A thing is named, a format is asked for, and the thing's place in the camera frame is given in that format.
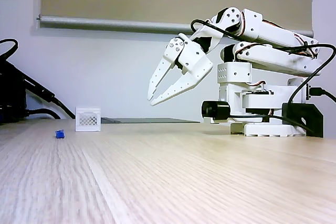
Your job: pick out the black device box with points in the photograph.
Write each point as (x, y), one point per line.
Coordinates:
(11, 90)

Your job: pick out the small white lattice crate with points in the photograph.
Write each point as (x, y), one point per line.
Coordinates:
(88, 121)

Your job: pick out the black round clamp knob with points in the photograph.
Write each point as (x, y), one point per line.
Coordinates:
(218, 110)

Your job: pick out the blue peg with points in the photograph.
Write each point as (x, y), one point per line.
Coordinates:
(60, 134)

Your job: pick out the black table clamp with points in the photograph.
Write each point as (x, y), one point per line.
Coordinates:
(312, 115)

